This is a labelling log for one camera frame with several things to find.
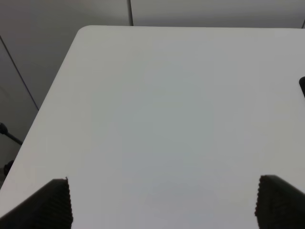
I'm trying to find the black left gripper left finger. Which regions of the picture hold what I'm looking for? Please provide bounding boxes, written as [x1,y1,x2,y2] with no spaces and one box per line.
[0,178,73,229]

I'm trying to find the black mouse pad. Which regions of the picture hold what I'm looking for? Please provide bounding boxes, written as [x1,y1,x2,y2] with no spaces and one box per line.
[299,77,305,97]

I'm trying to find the black stand foot knob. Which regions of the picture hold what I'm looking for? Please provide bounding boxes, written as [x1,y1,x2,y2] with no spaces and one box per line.
[3,160,14,176]

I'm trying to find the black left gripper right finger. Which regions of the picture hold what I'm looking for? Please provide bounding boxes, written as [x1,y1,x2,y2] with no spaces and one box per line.
[254,175,305,229]

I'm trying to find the black stand leg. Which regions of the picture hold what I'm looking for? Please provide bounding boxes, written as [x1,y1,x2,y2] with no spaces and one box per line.
[0,123,23,146]

